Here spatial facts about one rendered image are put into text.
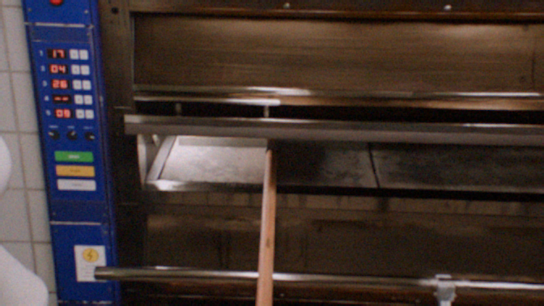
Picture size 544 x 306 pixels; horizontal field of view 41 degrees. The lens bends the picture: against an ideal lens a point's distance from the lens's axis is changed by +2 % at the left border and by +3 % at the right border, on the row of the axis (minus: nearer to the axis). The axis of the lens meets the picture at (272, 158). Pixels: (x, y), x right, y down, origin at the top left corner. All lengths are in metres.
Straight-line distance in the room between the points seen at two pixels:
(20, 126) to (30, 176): 0.13
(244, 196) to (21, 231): 0.59
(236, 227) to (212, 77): 0.43
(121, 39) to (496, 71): 0.87
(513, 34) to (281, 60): 0.53
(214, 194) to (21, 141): 0.49
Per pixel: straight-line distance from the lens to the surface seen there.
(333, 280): 1.50
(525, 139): 1.67
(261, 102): 1.61
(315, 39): 1.69
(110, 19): 1.72
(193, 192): 1.83
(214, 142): 2.10
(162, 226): 1.91
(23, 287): 1.28
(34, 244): 2.00
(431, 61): 1.72
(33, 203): 1.94
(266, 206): 1.68
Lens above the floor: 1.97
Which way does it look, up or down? 23 degrees down
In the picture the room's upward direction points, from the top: 1 degrees clockwise
